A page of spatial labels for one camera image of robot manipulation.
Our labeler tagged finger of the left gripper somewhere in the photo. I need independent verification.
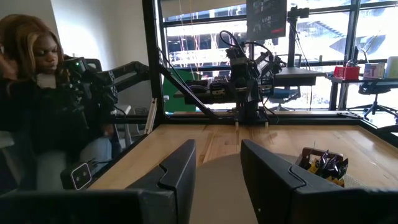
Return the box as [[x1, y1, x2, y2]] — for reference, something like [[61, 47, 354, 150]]
[[238, 73, 247, 100], [248, 73, 259, 100]]

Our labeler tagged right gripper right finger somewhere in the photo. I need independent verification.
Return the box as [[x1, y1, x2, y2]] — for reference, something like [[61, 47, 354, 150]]
[[241, 139, 343, 224]]

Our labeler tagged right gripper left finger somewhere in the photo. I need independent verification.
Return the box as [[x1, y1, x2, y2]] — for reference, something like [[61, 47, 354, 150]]
[[126, 139, 197, 224]]

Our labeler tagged wooden tea caddy box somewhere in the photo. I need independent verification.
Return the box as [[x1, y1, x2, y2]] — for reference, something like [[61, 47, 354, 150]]
[[294, 146, 349, 188]]

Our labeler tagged blue chair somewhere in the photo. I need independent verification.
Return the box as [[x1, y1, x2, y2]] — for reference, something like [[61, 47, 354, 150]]
[[267, 86, 302, 112]]

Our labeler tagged round grey table mat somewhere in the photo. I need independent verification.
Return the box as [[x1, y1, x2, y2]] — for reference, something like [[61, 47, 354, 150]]
[[190, 152, 368, 224]]

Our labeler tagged green panel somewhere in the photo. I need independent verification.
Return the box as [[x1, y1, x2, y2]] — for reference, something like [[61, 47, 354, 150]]
[[162, 68, 200, 113]]

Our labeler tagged black monitor stand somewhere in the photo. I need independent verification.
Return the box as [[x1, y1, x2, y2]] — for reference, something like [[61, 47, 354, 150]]
[[286, 5, 310, 68]]

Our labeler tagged black computer monitor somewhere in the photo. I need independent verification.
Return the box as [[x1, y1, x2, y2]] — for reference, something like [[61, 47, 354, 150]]
[[245, 0, 288, 42]]

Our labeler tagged black office desk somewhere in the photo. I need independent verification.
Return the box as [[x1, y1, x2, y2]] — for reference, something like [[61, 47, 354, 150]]
[[328, 76, 398, 111]]

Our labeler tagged red storage box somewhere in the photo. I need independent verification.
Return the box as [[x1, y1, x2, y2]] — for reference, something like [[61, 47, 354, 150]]
[[333, 65, 361, 80]]

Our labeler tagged black office chair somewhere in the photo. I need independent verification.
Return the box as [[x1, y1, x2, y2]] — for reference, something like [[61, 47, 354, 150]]
[[348, 81, 398, 121]]

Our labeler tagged white cardboard box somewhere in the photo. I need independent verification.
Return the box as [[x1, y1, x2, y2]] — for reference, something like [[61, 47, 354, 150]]
[[363, 62, 386, 79]]

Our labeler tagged white paper roll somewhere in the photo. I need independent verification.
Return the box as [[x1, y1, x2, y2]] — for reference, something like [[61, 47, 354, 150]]
[[384, 55, 398, 79]]

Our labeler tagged person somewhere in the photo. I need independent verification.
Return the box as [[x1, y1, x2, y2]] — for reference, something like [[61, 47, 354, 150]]
[[0, 14, 114, 195]]

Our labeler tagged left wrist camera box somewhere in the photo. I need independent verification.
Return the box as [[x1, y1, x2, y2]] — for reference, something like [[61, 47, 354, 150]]
[[225, 46, 249, 67]]

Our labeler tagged silver metal bracket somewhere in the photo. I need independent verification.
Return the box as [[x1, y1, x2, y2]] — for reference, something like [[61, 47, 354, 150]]
[[144, 98, 159, 135]]

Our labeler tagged black table-level camera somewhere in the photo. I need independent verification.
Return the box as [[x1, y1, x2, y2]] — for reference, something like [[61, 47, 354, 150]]
[[60, 160, 97, 191]]

